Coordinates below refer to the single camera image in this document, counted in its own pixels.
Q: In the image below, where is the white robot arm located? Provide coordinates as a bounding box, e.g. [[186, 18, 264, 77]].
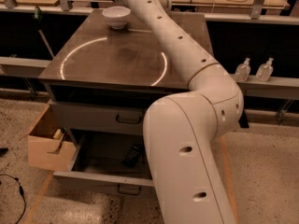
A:
[[113, 0, 243, 224]]

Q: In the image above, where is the white ceramic bowl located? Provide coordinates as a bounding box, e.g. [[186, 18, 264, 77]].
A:
[[102, 7, 131, 29]]

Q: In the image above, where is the closed middle drawer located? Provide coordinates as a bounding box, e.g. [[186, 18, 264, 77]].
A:
[[50, 101, 143, 135]]

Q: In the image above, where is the black remote control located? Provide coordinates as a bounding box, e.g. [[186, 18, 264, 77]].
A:
[[122, 144, 144, 168]]

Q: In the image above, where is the grey drawer cabinet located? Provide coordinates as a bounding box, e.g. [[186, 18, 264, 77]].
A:
[[38, 8, 216, 198]]

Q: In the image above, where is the open bottom drawer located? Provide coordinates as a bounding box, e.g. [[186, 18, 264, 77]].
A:
[[54, 130, 156, 198]]

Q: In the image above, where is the left clear soap bottle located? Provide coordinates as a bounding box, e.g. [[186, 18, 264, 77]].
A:
[[235, 58, 250, 82]]

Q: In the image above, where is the clear soap bottle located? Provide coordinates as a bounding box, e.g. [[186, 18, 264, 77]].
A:
[[255, 58, 274, 82], [235, 58, 250, 82]]

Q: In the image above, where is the cardboard box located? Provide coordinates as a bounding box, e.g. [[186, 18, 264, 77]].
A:
[[27, 105, 76, 172]]

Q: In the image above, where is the right clear soap bottle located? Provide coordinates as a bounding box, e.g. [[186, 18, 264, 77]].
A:
[[255, 58, 274, 82]]

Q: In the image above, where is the black floor cable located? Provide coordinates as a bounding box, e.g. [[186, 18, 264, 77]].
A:
[[0, 174, 28, 224]]

